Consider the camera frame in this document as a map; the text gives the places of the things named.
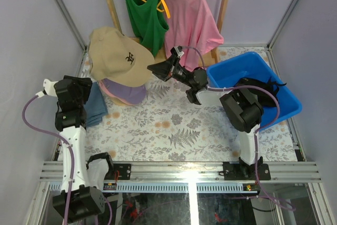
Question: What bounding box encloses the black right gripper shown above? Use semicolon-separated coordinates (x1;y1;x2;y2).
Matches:
147;55;195;89

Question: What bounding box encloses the purple cap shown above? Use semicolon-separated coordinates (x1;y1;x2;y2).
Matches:
100;79;146;105

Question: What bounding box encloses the beige sport cap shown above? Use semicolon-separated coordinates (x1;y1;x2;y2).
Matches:
88;26;154;87

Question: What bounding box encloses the pink cap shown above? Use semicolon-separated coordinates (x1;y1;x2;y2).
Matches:
98;81;133;106

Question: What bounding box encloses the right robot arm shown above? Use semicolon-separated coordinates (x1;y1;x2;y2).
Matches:
147;55;263;180

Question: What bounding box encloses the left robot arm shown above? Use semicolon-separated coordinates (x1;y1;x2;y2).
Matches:
53;75;115;224

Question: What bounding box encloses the wooden clothes rack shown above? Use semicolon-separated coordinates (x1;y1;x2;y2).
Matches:
106;0;229;66

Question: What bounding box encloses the folded blue cloth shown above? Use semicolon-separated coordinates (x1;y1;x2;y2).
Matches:
84;82;108;128

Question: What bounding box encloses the wooden hat stand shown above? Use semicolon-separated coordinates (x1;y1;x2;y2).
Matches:
111;97;127;106

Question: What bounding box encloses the pink t-shirt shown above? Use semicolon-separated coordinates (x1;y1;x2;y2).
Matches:
164;0;224;71

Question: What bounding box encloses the green tank top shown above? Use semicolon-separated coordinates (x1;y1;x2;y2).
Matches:
125;0;169;56

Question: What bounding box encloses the black sport cap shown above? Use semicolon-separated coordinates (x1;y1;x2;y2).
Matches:
235;76;288;109

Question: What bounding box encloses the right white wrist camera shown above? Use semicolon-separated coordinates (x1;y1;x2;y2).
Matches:
171;46;184;58

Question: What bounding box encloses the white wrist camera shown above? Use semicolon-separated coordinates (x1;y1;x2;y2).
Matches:
171;46;184;58
35;79;57;98

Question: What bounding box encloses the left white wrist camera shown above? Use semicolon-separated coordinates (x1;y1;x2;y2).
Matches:
35;79;57;98

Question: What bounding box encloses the aluminium mounting rail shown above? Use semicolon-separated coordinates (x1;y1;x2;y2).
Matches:
39;160;323;193

